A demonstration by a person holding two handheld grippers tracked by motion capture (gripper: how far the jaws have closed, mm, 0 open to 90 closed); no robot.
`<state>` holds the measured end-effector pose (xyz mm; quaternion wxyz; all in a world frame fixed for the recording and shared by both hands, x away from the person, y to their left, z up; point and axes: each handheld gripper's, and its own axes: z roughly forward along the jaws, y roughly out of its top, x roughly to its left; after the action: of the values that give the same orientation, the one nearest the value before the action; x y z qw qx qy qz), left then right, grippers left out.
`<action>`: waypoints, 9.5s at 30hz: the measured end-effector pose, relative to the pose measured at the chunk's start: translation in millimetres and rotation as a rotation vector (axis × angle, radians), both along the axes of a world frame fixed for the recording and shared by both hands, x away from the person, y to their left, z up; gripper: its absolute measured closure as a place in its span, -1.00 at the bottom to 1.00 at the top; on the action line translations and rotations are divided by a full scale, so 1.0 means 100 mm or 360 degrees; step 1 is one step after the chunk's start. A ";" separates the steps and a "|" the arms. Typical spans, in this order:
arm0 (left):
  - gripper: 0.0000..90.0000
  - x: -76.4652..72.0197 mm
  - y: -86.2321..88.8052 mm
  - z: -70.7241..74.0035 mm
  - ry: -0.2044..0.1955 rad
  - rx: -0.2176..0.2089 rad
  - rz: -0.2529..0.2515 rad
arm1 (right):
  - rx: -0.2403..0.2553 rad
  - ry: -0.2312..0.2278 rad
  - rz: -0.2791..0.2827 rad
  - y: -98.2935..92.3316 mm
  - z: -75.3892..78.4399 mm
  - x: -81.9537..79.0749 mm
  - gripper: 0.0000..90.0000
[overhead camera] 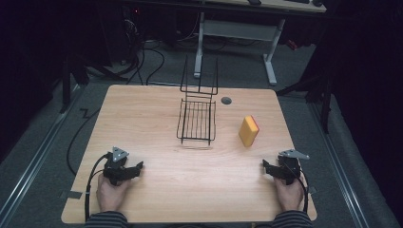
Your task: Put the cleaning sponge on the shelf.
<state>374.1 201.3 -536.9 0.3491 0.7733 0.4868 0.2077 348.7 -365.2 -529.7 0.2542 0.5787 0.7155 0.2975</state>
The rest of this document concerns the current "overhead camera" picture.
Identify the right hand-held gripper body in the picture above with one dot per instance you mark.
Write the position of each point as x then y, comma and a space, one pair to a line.
289, 164

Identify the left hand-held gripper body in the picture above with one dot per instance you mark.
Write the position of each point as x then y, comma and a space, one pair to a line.
116, 160

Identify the person's left hand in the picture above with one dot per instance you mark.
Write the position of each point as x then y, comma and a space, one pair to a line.
111, 196

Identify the person's right hand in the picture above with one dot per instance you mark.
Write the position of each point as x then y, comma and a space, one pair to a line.
290, 196

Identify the yellow sponge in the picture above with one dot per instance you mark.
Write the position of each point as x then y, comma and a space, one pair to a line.
248, 131

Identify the grey tape piece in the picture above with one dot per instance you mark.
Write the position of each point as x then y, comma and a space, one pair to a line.
74, 194

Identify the black stand leg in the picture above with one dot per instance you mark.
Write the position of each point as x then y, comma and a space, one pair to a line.
325, 101
66, 82

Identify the white-legged background desk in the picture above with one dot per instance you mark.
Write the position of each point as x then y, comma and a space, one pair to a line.
240, 30

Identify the metal floor rail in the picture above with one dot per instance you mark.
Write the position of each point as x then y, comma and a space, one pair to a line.
339, 164
34, 158

